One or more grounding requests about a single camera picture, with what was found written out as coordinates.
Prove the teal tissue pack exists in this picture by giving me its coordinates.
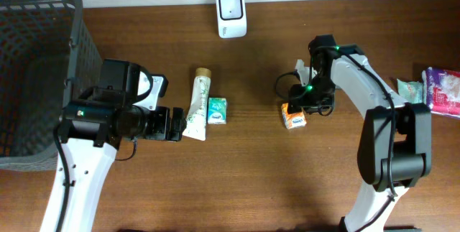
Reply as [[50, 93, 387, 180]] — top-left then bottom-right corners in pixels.
[[207, 98, 227, 124]]

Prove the white barcode scanner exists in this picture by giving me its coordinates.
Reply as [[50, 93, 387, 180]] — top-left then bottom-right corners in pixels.
[[216, 0, 247, 39]]

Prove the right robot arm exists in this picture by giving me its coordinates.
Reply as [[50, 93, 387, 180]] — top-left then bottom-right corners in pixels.
[[286, 34, 432, 231]]

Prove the white tube wooden cap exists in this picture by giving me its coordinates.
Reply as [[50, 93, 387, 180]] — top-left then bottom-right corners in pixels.
[[183, 68, 211, 141]]

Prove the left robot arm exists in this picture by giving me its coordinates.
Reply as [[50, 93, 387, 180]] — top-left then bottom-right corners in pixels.
[[40, 59, 186, 231]]

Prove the grey plastic mesh basket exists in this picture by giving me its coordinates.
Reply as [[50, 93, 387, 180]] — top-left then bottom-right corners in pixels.
[[1, 0, 103, 172]]

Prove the left black cable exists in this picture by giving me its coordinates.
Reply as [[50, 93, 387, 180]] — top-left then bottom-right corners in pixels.
[[52, 124, 139, 232]]

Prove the right black cable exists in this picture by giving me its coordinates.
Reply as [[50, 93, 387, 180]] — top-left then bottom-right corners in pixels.
[[274, 47, 400, 232]]

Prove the orange tissue pack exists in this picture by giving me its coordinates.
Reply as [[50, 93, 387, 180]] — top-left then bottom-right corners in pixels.
[[281, 103, 307, 129]]

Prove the pink purple pad pack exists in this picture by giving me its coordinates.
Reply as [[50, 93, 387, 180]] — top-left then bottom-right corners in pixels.
[[422, 67, 459, 119]]

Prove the black cable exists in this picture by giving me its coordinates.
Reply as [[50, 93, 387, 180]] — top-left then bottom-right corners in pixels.
[[52, 124, 139, 232], [274, 47, 400, 232]]

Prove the teal snack pouch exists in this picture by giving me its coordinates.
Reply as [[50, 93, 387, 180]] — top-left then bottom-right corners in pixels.
[[397, 79, 423, 103]]

